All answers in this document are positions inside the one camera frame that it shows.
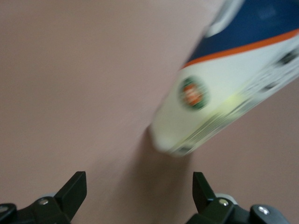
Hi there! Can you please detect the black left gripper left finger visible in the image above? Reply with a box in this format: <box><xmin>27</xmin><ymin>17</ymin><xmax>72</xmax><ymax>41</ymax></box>
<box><xmin>0</xmin><ymin>171</ymin><xmax>87</xmax><ymax>224</ymax></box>

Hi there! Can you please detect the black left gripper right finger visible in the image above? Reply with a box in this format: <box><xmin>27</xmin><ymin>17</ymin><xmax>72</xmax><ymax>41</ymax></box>
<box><xmin>186</xmin><ymin>171</ymin><xmax>289</xmax><ymax>224</ymax></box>

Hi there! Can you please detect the clear tennis ball can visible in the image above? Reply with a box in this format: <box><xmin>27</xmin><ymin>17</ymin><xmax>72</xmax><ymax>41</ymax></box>
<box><xmin>149</xmin><ymin>0</ymin><xmax>299</xmax><ymax>157</ymax></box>

